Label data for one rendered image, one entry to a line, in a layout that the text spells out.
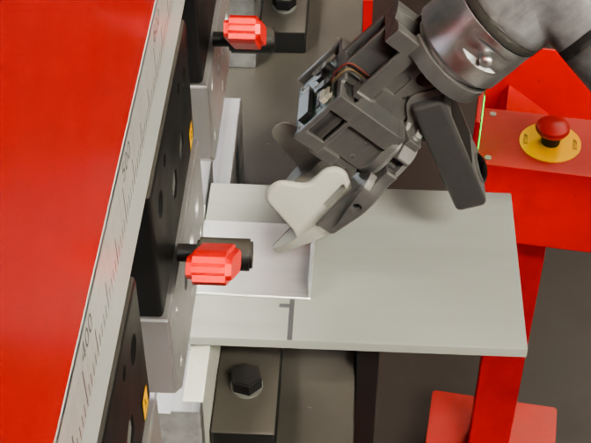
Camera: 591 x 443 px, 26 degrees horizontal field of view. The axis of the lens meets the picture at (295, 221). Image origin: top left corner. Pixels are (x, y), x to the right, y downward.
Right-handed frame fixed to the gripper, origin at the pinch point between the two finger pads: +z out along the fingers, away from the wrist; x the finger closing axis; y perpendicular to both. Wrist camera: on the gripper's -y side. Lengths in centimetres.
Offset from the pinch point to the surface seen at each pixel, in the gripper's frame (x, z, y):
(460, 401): -56, 56, -78
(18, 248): 48, -30, 33
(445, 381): -70, 66, -85
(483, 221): -5.3, -6.5, -15.2
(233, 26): 11.7, -18.3, 19.3
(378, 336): 8.0, -0.8, -8.4
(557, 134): -41, 0, -37
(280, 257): -0.1, 4.3, -2.1
